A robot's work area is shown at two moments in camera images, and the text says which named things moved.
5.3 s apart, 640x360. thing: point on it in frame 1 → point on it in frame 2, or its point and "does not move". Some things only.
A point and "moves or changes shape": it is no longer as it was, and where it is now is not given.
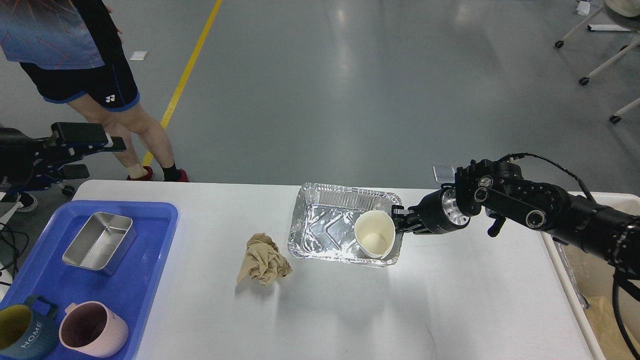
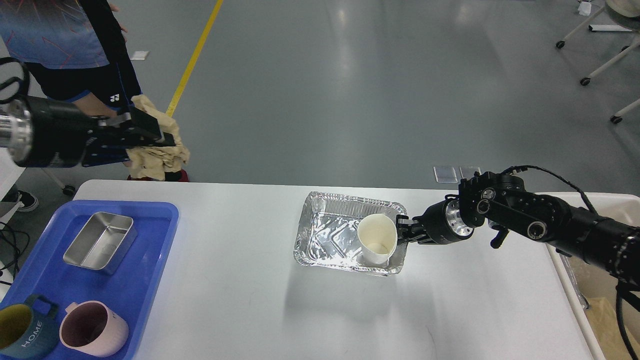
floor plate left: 444,174 does not move
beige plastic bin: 592,282 does not move
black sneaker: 29,201 does not move
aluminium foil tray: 323,222 moves or changes shape
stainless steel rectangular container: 102,243 does not move
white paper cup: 375,232 moves or changes shape
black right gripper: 438,212 → 442,222
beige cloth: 263,263 → 153,163
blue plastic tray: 132,292 does not move
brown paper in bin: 601,315 does not move
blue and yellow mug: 26,335 does not move
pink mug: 90,327 does not move
